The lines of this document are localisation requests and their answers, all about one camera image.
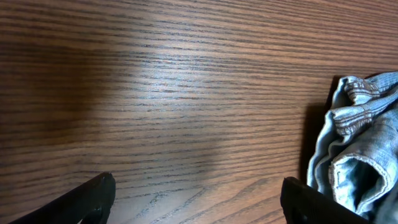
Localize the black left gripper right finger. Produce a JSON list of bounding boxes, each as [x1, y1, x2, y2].
[[280, 177, 369, 224]]

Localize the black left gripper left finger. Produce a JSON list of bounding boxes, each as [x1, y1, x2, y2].
[[10, 172, 116, 224]]

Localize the light blue denim shorts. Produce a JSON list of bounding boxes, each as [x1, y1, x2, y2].
[[307, 72, 397, 223]]

